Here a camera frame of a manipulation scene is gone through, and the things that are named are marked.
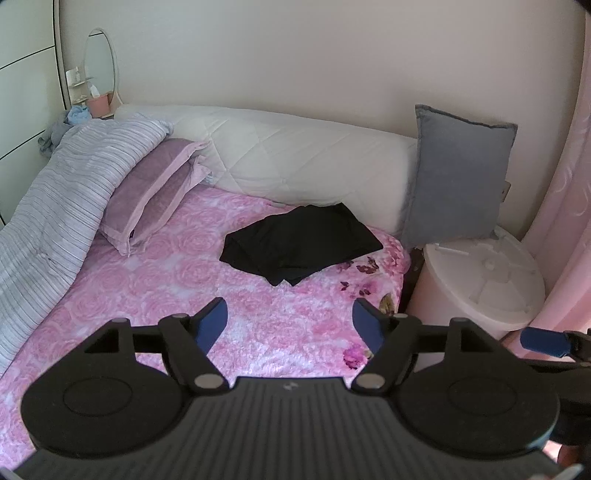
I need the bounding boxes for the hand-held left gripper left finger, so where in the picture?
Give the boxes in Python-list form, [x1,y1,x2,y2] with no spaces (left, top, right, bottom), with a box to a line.
[83,298,230,395]

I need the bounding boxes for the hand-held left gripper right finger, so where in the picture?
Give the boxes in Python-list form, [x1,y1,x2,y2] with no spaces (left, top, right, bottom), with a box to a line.
[352,298,506,395]

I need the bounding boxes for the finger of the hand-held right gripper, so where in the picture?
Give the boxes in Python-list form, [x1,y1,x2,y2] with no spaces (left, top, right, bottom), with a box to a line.
[520,327,591,365]

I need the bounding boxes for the black garment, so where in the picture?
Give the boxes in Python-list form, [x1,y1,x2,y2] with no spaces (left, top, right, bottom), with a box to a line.
[219,203,384,287]

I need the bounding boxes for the person's right hand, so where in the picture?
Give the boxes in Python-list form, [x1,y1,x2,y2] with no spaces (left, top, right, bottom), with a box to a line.
[558,445,581,480]

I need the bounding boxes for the pink floral bed sheet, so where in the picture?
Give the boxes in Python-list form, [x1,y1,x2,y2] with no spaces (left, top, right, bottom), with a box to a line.
[0,187,413,462]

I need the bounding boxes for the white round bin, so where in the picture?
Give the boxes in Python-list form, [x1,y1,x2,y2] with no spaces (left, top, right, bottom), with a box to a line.
[406,228,546,342]

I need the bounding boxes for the purple pillow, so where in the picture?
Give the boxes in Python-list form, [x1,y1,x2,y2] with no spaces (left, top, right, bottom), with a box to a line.
[99,157,214,257]
[111,138,212,217]

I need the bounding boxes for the pink curtain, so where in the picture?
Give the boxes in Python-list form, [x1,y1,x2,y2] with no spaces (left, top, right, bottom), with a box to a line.
[501,0,591,365]

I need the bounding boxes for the grey square cushion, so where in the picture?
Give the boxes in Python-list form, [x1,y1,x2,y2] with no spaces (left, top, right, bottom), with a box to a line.
[401,104,519,247]

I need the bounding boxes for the white quilted headboard cushion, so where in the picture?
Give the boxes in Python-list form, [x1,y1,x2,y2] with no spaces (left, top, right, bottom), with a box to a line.
[113,104,419,234]

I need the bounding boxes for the striped lilac quilt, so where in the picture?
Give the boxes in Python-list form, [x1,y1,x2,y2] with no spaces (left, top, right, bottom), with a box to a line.
[0,117,174,374]

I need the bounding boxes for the pink cup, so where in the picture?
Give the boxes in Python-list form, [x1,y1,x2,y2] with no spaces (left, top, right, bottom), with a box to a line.
[88,92,110,119]

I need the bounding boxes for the grey cloth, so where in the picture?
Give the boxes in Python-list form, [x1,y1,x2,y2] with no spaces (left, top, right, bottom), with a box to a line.
[37,111,71,154]

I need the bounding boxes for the small white shelf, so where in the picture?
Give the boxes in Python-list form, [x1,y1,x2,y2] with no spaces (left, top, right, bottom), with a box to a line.
[65,68,91,105]

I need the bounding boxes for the white wardrobe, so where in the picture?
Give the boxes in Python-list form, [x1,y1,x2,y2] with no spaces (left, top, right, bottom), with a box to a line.
[0,0,68,227]

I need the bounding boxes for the oval wall mirror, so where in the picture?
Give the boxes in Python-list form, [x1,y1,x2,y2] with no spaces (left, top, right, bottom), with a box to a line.
[83,28,122,108]

